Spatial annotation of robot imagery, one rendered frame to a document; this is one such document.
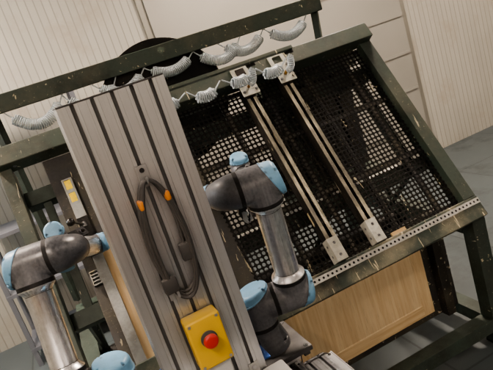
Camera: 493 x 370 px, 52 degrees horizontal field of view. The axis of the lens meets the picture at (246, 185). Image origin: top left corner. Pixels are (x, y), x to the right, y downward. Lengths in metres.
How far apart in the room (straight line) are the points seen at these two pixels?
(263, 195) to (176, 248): 0.42
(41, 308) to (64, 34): 3.96
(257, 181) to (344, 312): 1.52
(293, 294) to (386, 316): 1.41
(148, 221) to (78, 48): 4.25
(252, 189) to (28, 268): 0.71
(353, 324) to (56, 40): 3.81
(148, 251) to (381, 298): 2.01
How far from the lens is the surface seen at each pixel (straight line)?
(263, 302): 1.74
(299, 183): 2.68
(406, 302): 3.15
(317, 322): 2.86
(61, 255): 1.67
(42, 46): 5.36
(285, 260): 1.68
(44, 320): 1.71
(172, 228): 1.23
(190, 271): 1.27
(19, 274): 1.70
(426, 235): 2.81
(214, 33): 3.32
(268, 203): 1.57
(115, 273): 2.49
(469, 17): 7.58
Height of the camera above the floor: 2.02
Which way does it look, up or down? 14 degrees down
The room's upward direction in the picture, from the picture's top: 18 degrees counter-clockwise
